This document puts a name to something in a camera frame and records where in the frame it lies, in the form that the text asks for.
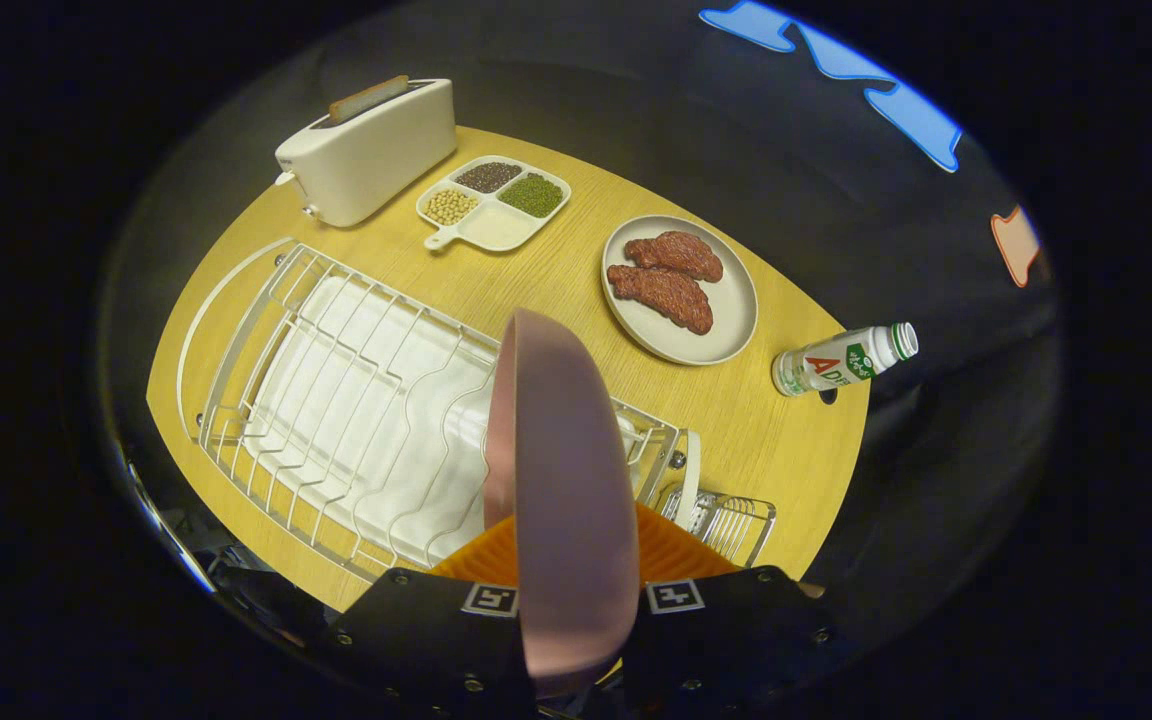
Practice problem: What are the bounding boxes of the brown toast slice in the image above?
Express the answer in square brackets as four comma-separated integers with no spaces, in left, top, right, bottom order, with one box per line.
[328,75,411,124]

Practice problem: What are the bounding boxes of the grey round plate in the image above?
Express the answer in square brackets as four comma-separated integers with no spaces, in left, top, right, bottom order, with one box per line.
[601,215,759,366]

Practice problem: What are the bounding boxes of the pink plate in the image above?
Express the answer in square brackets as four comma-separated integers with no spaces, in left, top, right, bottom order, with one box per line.
[483,308,642,699]

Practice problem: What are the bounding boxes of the white divided dish with beans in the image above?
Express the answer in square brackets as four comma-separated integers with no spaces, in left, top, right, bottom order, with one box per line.
[416,155,573,253]

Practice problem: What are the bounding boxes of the white wire dish rack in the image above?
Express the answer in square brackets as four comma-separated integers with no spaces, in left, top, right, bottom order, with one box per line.
[176,237,703,584]

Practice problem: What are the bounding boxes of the white drip tray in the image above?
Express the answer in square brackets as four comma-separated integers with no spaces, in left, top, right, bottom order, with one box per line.
[241,275,502,571]

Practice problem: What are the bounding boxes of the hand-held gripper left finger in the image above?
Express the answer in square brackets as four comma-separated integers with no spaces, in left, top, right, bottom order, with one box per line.
[321,513,539,717]

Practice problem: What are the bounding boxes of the white drink bottle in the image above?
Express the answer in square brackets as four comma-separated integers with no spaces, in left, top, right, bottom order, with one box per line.
[772,322,919,398]

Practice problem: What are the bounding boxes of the black backdrop cloth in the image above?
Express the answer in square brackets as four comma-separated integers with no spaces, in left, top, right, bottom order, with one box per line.
[96,0,1067,681]

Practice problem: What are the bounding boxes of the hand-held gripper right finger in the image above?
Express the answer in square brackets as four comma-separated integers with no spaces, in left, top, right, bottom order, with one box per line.
[624,502,839,717]

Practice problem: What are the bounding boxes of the metal wire basket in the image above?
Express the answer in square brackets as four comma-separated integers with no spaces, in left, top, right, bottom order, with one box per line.
[658,483,777,569]

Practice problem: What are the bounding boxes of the red meat piece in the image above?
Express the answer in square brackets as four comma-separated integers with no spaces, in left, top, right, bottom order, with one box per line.
[624,231,724,283]
[606,264,714,336]

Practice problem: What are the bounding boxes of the white toaster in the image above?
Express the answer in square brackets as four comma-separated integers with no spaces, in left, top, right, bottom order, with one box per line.
[274,78,457,228]

